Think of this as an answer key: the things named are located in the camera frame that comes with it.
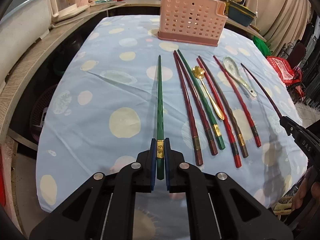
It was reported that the dark purple chopstick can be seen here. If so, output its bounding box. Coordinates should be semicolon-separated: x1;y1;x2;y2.
240;63;282;119

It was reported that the brown chopstick gold band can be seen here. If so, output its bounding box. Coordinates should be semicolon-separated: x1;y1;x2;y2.
198;56;248;158

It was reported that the green chopstick gold band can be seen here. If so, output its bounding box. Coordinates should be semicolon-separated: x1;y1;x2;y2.
156;55;164;180

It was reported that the right hand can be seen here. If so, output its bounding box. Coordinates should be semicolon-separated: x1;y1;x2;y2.
291;167;320;211

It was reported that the dark red chopstick far left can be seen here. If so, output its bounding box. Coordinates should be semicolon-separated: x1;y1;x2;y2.
173;51;203;166

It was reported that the dark red chopstick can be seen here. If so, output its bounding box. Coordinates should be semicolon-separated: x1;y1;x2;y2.
174;50;218;155
173;51;203;166

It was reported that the red plastic bag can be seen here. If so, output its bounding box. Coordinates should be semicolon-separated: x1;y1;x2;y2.
267;56;302;87

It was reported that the bright red chopstick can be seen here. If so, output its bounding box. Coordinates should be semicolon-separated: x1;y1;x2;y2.
194;58;241;168

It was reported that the green plastic bag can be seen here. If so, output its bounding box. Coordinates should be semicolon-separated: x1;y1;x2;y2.
253;36;271;57

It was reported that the white ceramic spoon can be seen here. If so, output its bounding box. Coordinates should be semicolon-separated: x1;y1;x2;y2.
222;56;257;98

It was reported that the blue polka dot tablecloth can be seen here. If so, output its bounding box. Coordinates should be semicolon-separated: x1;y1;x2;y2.
36;15;308;212

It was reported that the gold flower spoon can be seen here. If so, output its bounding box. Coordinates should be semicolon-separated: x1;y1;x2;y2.
192;66;225;120

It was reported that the beige curtain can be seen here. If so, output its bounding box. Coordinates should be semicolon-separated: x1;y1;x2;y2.
245;0;311;55

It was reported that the blue green rectangular dish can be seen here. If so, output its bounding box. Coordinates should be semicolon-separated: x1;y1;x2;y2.
226;0;257;27

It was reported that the pink perforated utensil basket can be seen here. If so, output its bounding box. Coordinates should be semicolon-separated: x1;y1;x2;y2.
158;0;228;47

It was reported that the white plastic tub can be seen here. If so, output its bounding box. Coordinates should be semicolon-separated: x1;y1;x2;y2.
1;0;52;87

